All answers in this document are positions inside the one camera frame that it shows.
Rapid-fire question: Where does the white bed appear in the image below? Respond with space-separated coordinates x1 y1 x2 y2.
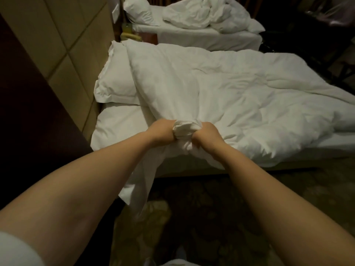
132 19 266 52
90 99 355 178

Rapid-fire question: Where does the dark wooden nightstand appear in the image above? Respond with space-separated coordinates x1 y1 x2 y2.
125 30 159 47

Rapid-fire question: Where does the person's right hand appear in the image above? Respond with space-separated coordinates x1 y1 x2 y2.
191 122 227 154

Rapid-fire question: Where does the person's right forearm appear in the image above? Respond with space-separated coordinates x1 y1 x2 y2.
213 142 355 266

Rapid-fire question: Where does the white pillow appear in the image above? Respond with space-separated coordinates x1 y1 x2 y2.
93 40 144 106
122 0 156 27

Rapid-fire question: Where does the dark wooden wall panel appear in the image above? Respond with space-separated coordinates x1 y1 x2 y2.
0 14 125 266

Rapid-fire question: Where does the person's left hand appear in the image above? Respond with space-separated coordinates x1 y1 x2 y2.
145 119 178 147

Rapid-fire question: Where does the person's left forearm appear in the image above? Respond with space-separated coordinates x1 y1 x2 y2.
0 133 162 266

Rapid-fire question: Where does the beige telephone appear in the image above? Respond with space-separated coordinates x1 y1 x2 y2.
120 31 143 42

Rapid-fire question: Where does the tan padded headboard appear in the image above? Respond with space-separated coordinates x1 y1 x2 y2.
0 0 117 143

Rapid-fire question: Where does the white duvet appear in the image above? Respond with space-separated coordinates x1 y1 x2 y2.
161 0 266 35
118 38 355 214

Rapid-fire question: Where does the person's white printed shirt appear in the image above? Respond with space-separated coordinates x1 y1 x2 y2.
0 231 200 266

